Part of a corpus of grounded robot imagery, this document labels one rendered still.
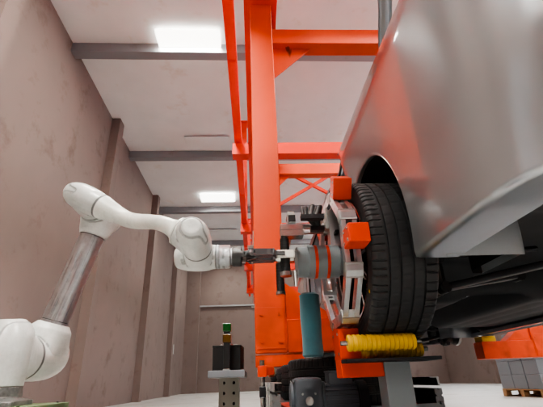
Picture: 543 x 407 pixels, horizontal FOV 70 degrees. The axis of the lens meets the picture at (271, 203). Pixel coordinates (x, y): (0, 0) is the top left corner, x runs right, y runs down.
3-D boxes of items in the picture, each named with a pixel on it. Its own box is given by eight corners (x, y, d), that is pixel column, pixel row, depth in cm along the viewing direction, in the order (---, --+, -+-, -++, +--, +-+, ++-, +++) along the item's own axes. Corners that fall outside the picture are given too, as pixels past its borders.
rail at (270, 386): (291, 433, 183) (288, 382, 192) (271, 434, 182) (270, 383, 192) (271, 404, 407) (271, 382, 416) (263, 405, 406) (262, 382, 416)
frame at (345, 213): (371, 316, 128) (351, 174, 151) (351, 317, 128) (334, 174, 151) (338, 335, 178) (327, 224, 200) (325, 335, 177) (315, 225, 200)
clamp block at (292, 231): (304, 235, 148) (303, 222, 150) (280, 235, 147) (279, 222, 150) (302, 239, 153) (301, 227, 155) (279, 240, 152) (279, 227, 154)
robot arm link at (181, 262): (216, 275, 147) (213, 261, 136) (175, 276, 146) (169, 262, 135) (217, 249, 153) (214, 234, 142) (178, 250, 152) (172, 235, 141)
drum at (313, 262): (351, 273, 155) (347, 240, 161) (298, 274, 154) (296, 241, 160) (343, 281, 168) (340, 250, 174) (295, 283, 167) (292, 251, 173)
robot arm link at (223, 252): (215, 265, 140) (231, 265, 140) (215, 241, 143) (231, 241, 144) (217, 271, 148) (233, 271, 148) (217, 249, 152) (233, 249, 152)
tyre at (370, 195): (449, 202, 126) (382, 172, 190) (378, 203, 125) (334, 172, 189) (431, 378, 141) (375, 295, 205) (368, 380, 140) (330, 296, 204)
